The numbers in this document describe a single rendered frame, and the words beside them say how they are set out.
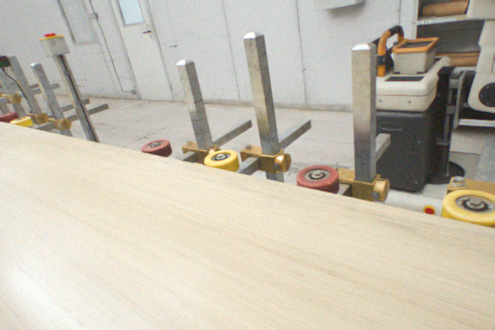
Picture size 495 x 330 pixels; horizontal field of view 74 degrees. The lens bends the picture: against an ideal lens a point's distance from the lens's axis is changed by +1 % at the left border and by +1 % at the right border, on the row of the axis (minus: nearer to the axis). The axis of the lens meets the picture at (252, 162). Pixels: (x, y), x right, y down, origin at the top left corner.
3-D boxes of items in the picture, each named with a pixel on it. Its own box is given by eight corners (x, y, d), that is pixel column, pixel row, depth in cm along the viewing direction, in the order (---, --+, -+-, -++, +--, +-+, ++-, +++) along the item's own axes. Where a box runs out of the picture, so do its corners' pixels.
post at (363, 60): (362, 239, 84) (358, 41, 63) (376, 242, 81) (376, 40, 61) (356, 247, 81) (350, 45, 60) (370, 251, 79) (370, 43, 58)
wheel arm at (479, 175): (483, 149, 81) (485, 132, 79) (500, 150, 79) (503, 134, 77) (451, 263, 52) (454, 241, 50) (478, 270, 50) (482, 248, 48)
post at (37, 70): (78, 155, 172) (37, 62, 151) (82, 156, 170) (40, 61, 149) (72, 158, 170) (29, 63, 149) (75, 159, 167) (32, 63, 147)
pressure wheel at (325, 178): (340, 235, 62) (337, 183, 57) (298, 233, 65) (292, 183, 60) (342, 210, 69) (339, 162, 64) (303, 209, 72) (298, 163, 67)
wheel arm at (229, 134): (246, 128, 126) (244, 117, 124) (253, 129, 124) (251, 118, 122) (158, 182, 96) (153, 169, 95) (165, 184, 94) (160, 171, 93)
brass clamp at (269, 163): (253, 159, 96) (251, 143, 94) (293, 166, 88) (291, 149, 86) (241, 168, 92) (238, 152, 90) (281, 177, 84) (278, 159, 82)
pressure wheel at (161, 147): (177, 182, 93) (166, 146, 88) (149, 187, 93) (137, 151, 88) (180, 169, 100) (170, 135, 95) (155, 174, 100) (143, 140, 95)
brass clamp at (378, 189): (334, 183, 83) (333, 165, 80) (390, 194, 75) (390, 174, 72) (323, 195, 78) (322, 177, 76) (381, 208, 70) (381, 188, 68)
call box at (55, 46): (63, 55, 137) (55, 35, 134) (71, 54, 133) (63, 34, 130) (46, 59, 132) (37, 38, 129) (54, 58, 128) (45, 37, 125)
